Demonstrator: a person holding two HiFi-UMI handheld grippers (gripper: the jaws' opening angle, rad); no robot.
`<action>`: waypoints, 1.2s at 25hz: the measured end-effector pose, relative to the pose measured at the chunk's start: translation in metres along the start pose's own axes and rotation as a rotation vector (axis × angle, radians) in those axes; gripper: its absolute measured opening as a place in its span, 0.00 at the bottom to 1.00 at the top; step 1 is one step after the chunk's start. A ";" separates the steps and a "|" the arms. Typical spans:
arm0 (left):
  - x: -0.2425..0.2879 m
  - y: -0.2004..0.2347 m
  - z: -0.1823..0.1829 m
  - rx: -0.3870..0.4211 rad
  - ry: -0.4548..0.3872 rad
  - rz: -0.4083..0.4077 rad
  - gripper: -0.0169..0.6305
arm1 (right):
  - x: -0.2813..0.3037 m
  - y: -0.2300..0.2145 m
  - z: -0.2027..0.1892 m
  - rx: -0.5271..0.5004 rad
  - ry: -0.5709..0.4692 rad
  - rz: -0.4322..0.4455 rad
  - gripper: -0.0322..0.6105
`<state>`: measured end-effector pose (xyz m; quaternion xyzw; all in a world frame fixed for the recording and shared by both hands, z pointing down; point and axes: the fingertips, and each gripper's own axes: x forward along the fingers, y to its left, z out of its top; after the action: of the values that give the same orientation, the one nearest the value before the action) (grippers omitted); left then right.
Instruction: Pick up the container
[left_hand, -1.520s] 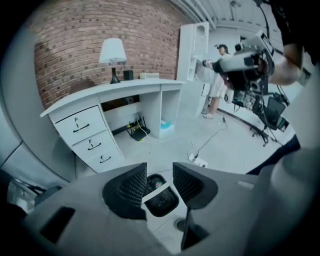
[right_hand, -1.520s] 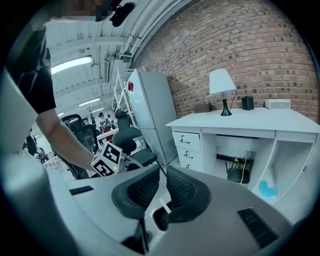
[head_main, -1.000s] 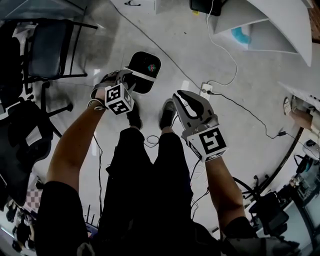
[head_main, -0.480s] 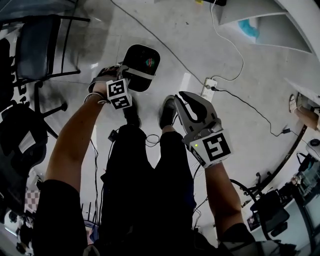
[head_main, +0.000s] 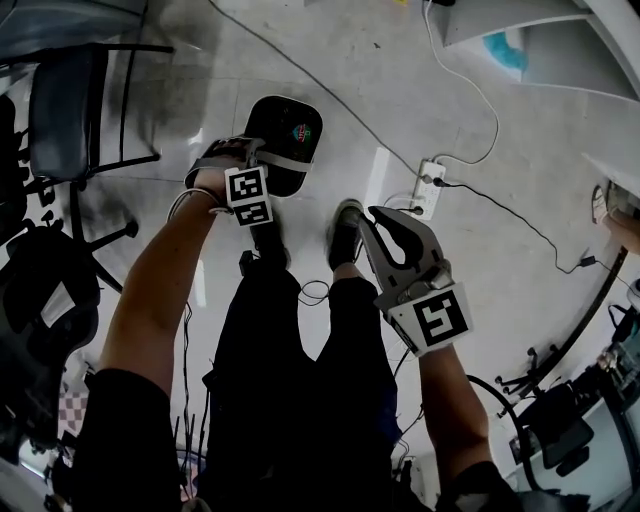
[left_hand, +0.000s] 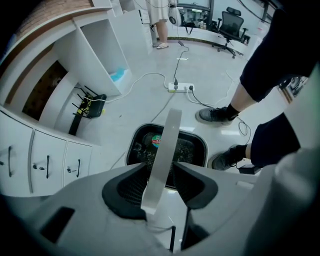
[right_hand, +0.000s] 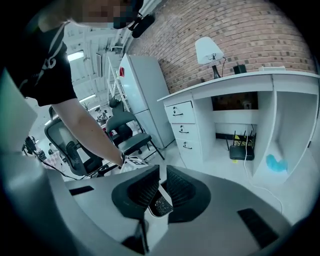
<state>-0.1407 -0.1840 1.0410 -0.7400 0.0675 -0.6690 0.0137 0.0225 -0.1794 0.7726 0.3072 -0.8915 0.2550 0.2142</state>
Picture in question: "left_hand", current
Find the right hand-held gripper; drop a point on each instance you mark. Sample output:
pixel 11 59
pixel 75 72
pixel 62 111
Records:
pixel 295 200

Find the grey-black sneaker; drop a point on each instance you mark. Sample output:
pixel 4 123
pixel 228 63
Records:
pixel 212 115
pixel 223 160

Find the black router with antennas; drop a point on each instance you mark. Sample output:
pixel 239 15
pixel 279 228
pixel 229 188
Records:
pixel 96 106

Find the dark can with colourful label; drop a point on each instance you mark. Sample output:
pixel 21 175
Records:
pixel 149 141

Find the white curved desk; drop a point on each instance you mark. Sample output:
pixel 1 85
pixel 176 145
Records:
pixel 207 35

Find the white power strip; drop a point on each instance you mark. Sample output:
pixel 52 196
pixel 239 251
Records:
pixel 180 87

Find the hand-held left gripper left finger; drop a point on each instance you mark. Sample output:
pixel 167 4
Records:
pixel 120 197

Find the black sock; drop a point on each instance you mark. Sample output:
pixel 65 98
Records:
pixel 239 152
pixel 232 112

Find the person's leg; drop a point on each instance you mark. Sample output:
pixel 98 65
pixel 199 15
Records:
pixel 243 97
pixel 248 152

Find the black office chair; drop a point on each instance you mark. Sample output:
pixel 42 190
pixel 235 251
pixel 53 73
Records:
pixel 231 23

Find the blue cloth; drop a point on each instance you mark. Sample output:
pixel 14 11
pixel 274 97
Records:
pixel 119 74

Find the person's dark shorts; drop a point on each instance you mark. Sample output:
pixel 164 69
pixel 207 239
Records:
pixel 272 60

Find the white open shelf unit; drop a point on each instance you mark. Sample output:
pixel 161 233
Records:
pixel 97 45

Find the white round device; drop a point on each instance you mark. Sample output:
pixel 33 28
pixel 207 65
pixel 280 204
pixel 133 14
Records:
pixel 173 16

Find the black power brick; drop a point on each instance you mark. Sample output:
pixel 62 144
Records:
pixel 249 169

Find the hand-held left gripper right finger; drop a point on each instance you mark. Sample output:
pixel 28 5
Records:
pixel 197 190

